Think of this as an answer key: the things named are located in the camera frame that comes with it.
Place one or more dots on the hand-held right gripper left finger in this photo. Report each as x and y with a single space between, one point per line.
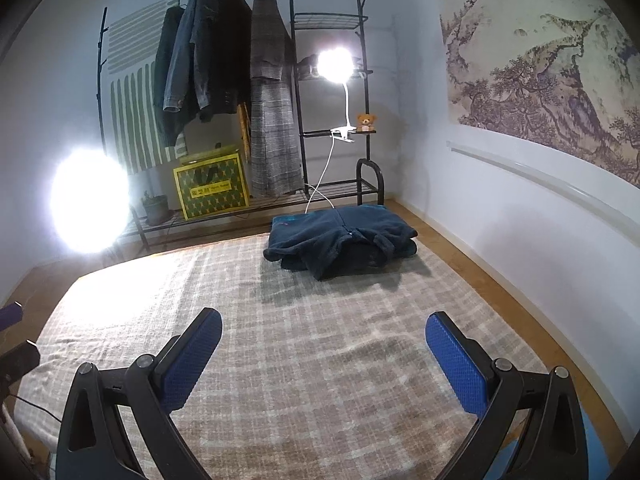
192 360

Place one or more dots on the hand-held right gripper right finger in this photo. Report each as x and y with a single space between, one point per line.
457 365

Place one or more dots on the black metal clothes rack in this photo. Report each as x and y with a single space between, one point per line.
325 22

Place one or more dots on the plaid bed cover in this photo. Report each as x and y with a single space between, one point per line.
310 340

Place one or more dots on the small potted plant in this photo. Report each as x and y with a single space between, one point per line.
155 210

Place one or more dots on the yellow green patterned box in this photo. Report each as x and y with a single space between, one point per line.
210 190

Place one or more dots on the bright round studio light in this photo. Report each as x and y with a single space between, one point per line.
90 200

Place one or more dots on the yellow wooden stick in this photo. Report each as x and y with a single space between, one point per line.
244 132

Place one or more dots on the grey plaid coat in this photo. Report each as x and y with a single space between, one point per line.
272 135

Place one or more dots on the brown teddy bear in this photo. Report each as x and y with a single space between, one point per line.
367 121

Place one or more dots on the dark green hanging jacket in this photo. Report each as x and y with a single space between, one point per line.
167 85

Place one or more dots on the blue denim jacket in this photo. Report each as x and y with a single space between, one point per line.
182 60

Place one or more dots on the dark denim jacket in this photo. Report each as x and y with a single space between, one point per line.
205 60

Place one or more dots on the black hanging jacket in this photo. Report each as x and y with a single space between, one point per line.
232 60

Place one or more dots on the white clip lamp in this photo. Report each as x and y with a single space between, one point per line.
335 65

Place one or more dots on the black arched metal frame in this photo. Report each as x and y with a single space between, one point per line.
380 180

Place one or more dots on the white wall conduit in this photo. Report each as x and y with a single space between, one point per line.
550 167

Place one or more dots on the green striped wall hanging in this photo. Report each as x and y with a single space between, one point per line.
130 110

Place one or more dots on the landscape wall tapestry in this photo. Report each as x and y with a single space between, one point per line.
540 60

